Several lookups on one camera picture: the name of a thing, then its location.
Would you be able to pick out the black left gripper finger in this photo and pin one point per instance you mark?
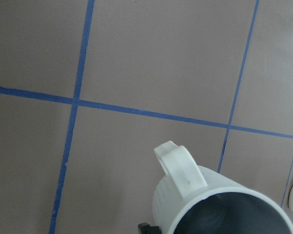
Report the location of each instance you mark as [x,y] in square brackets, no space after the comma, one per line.
[145,228]

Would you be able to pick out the white ribbed plastic cup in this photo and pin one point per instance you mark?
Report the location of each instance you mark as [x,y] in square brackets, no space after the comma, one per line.
[192,199]

